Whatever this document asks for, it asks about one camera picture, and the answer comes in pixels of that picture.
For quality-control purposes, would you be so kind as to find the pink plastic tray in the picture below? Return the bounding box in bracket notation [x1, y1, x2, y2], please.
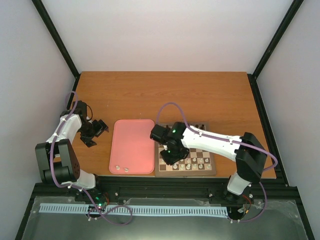
[109, 119, 155, 175]

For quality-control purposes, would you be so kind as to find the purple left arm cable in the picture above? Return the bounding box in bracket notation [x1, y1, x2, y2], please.
[50, 91, 78, 188]

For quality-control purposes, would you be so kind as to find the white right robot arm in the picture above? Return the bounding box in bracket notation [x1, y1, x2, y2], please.
[150, 122, 267, 196]

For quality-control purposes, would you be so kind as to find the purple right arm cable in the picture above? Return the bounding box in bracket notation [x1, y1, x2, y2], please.
[156, 102, 279, 173]

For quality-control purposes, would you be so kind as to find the wooden chessboard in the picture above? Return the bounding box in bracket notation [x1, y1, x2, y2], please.
[154, 122, 216, 177]

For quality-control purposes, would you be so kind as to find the light blue cable duct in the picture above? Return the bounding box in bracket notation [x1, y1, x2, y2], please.
[39, 203, 228, 218]

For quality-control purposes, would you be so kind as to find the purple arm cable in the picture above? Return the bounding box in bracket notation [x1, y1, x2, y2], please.
[50, 91, 78, 188]
[156, 102, 279, 173]

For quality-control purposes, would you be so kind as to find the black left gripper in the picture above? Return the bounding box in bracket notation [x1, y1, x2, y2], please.
[78, 119, 110, 148]

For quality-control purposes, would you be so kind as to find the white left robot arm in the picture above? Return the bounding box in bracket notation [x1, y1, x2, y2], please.
[35, 101, 109, 202]

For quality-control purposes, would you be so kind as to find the black aluminium frame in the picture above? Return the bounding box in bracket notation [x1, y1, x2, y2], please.
[14, 0, 316, 240]

